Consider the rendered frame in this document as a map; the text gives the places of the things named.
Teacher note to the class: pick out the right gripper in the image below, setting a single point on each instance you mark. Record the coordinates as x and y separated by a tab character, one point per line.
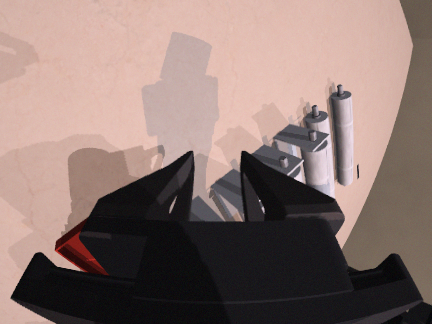
350	269

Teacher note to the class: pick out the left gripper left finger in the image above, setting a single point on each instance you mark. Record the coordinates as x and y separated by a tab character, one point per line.
152	195

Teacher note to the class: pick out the red scrap tray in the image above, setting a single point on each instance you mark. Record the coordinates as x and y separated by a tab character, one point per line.
74	251

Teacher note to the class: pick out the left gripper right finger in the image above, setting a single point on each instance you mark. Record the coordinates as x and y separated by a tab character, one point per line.
283	197

